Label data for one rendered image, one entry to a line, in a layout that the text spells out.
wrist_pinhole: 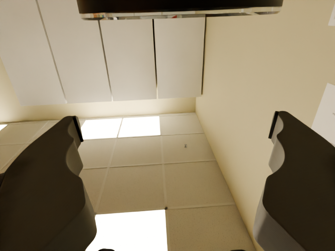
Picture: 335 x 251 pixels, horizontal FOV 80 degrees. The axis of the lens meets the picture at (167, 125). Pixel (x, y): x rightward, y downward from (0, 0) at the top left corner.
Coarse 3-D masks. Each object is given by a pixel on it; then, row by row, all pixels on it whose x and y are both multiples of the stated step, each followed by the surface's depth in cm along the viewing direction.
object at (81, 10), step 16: (80, 0) 9; (96, 0) 8; (112, 0) 8; (128, 0) 7; (144, 0) 7; (160, 0) 7; (176, 0) 7; (192, 0) 7; (208, 0) 7; (224, 0) 7; (240, 0) 7; (256, 0) 8; (272, 0) 8
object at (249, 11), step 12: (96, 12) 8; (108, 12) 8; (120, 12) 8; (132, 12) 7; (144, 12) 7; (156, 12) 7; (168, 12) 7; (180, 12) 7; (192, 12) 7; (204, 12) 7; (216, 12) 7; (228, 12) 7; (240, 12) 8; (252, 12) 8; (264, 12) 8; (276, 12) 9
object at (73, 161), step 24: (72, 120) 10; (48, 144) 9; (72, 144) 9; (24, 168) 7; (48, 168) 7; (72, 168) 8; (0, 192) 6; (24, 192) 6; (48, 192) 6; (72, 192) 6; (0, 216) 6; (24, 216) 6; (48, 216) 6; (72, 216) 6; (0, 240) 5; (24, 240) 5; (48, 240) 5; (72, 240) 6
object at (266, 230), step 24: (288, 120) 9; (288, 144) 8; (312, 144) 8; (288, 168) 7; (312, 168) 7; (264, 192) 6; (288, 192) 6; (312, 192) 6; (264, 216) 6; (288, 216) 5; (312, 216) 5; (264, 240) 6; (288, 240) 5; (312, 240) 5
